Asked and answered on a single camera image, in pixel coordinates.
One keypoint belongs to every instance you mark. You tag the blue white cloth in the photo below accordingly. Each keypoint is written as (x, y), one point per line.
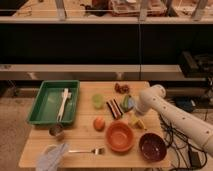
(50, 159)

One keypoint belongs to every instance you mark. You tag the striped dark block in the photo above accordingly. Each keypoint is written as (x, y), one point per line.
(115, 109)

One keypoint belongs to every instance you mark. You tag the brown crumpled object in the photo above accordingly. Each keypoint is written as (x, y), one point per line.
(122, 89)

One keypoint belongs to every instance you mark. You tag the white plastic utensil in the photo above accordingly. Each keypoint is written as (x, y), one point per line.
(65, 96)

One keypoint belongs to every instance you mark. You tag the dark red bowl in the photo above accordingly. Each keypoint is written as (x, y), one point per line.
(152, 147)

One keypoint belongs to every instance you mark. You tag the wooden table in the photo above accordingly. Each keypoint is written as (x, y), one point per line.
(82, 135)

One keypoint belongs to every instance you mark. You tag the blue green toy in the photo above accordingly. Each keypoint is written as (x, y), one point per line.
(128, 103)

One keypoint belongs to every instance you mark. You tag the yellow soft gripper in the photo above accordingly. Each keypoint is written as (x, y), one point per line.
(136, 121)

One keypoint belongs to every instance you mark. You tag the metal fork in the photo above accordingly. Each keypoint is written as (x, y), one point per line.
(95, 151)

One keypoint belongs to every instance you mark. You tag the small metal cup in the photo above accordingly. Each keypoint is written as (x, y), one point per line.
(57, 132)

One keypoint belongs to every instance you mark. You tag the green plastic tray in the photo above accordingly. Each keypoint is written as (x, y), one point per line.
(48, 101)

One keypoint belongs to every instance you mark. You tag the black box on shelf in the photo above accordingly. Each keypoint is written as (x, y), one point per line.
(196, 66)

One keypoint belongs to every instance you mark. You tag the orange bowl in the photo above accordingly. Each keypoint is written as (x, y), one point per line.
(119, 137)

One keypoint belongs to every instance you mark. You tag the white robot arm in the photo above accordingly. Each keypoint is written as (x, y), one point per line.
(198, 130)

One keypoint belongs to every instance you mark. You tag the green plastic cup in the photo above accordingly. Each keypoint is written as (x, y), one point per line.
(98, 101)

